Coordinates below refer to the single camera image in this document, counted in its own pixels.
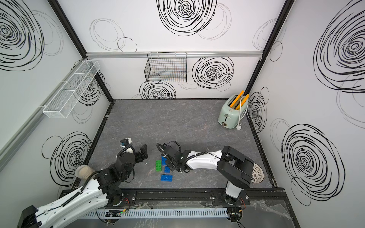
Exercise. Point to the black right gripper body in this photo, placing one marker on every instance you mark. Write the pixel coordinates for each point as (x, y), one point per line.
(172, 166)

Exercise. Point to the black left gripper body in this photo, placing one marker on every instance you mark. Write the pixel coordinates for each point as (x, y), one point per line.
(136, 157)

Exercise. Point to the blue long lego brick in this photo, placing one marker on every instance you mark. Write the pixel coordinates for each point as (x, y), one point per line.
(166, 178)
(163, 159)

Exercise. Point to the blue long lego brick front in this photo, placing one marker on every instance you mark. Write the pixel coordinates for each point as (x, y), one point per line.
(166, 178)

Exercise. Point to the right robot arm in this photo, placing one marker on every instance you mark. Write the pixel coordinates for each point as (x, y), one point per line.
(236, 167)

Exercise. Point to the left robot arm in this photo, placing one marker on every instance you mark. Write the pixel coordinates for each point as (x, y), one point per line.
(100, 189)

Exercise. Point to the small blue square lego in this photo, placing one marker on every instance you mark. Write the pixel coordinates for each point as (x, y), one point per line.
(167, 169)

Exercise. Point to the dark green long lego brick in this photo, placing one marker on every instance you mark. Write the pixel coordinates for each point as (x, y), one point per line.
(158, 165)

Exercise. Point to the beige plastic cup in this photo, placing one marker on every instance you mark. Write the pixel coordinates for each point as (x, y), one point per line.
(83, 172)

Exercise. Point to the mint green toaster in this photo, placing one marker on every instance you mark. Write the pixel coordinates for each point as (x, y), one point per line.
(229, 117)

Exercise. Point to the white sink strainer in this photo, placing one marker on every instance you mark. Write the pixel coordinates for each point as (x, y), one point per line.
(257, 174)

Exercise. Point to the orange toast slice right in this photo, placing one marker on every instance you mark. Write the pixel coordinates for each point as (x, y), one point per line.
(242, 103)

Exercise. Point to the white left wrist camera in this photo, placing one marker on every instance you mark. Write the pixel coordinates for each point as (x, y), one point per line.
(125, 142)

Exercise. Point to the grey slotted cable duct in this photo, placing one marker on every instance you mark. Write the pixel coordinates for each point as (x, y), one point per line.
(158, 213)

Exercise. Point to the black wire basket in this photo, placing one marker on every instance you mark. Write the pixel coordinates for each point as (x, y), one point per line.
(169, 67)

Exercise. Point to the white wire shelf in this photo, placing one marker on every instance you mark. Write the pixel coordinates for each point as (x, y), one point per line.
(80, 87)

